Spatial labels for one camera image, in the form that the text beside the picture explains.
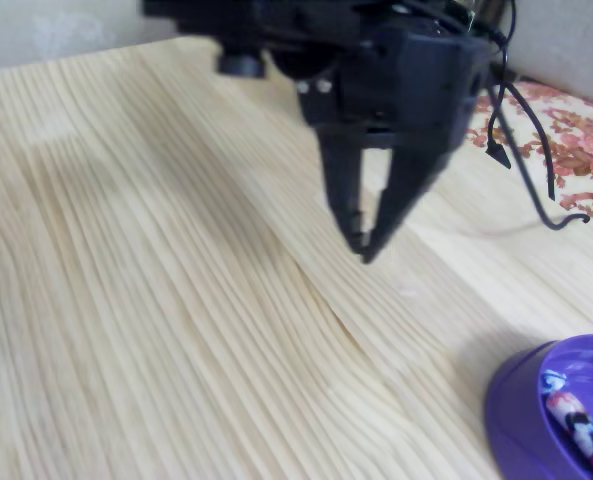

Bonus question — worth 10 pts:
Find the black cable with pointed plug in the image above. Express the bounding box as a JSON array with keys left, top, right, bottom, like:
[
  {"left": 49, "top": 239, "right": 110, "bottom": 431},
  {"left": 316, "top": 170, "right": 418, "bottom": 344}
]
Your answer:
[{"left": 484, "top": 84, "right": 513, "bottom": 172}]

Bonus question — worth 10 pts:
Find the purple plastic bowl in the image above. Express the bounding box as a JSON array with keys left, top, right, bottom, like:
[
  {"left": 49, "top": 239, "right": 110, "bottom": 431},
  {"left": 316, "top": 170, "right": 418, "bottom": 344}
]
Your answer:
[{"left": 484, "top": 334, "right": 593, "bottom": 480}]

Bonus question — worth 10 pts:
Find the black wrist camera, white label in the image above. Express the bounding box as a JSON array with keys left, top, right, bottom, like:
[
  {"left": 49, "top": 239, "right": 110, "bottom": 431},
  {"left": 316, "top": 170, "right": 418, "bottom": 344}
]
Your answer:
[{"left": 143, "top": 0, "right": 340, "bottom": 80}]

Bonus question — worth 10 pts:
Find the floral patterned cloth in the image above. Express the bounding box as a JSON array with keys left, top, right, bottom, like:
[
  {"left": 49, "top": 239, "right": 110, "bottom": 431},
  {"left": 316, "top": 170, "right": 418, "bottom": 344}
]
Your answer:
[{"left": 468, "top": 82, "right": 593, "bottom": 246}]

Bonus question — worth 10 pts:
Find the thick black camera cable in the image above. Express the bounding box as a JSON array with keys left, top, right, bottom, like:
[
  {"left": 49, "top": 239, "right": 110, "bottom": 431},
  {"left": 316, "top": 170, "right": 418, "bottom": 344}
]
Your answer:
[{"left": 490, "top": 27, "right": 592, "bottom": 232}]

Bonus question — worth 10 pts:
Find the grey sofa backrest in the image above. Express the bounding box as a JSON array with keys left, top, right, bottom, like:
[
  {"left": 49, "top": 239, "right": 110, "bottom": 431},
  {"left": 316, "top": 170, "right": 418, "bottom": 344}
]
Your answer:
[{"left": 505, "top": 0, "right": 593, "bottom": 114}]

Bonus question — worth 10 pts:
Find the black power cable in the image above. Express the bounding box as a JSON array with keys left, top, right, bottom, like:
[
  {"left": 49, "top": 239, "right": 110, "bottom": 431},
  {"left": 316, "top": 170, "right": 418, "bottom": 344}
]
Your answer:
[{"left": 495, "top": 0, "right": 519, "bottom": 51}]

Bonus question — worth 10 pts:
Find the thin black cable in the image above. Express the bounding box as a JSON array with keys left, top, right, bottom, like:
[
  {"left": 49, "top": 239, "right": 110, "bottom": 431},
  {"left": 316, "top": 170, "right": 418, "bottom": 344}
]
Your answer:
[{"left": 503, "top": 79, "right": 557, "bottom": 202}]

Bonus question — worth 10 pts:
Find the candy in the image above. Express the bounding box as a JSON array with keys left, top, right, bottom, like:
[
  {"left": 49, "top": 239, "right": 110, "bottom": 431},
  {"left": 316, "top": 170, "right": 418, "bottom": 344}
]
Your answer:
[{"left": 539, "top": 369, "right": 593, "bottom": 480}]

